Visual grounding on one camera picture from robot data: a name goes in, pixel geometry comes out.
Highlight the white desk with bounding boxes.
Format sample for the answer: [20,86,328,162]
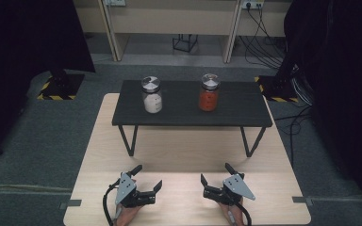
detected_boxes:
[73,0,292,64]

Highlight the stand base with hazard tape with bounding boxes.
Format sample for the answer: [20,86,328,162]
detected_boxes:
[36,68,86,102]
[254,61,300,104]

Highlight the white wall power outlet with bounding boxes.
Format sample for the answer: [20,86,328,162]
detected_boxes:
[240,0,265,10]
[105,0,127,8]

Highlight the black metal-legged shelf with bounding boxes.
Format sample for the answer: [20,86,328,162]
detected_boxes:
[111,79,273,158]

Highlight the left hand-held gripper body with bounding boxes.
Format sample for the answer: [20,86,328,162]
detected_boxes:
[114,171,156,208]

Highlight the black floor cables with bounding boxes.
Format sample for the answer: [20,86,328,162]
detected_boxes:
[272,76,315,166]

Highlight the person's left hand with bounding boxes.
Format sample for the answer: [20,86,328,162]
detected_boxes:
[114,204,144,226]

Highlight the black wire frame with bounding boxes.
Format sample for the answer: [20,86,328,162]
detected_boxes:
[172,33,199,54]

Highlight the grey tape mark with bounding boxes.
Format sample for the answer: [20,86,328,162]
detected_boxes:
[58,199,83,211]

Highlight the person's right hand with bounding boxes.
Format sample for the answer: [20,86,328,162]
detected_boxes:
[218,197,245,226]

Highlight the dark curtain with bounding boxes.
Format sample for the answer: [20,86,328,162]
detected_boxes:
[0,0,96,163]
[283,0,362,218]

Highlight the red powder glass jar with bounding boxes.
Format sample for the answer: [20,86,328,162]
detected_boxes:
[198,73,222,113]

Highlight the hanging black cable bundle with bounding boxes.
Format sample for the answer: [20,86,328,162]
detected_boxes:
[238,5,288,71]

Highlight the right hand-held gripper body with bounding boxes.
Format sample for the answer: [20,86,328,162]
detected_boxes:
[203,172,256,205]

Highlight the white powder glass jar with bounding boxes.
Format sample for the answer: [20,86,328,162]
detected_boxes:
[140,75,164,115]

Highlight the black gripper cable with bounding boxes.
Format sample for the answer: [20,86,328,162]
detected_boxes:
[102,180,121,226]
[237,202,254,226]

